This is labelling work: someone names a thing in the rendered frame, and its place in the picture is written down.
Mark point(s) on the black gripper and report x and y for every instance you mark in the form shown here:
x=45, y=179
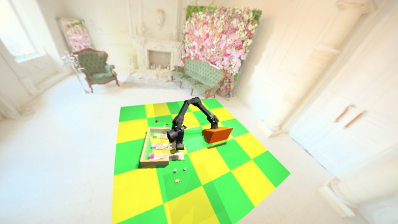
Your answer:
x=179, y=143

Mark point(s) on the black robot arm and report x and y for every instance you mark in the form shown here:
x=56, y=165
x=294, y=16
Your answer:
x=177, y=127

